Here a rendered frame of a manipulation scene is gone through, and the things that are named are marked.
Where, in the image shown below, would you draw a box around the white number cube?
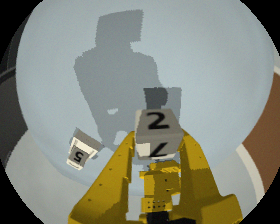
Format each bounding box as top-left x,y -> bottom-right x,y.
134,109 -> 184,160
67,146 -> 88,170

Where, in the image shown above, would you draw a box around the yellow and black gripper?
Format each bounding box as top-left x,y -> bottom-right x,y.
68,129 -> 243,224

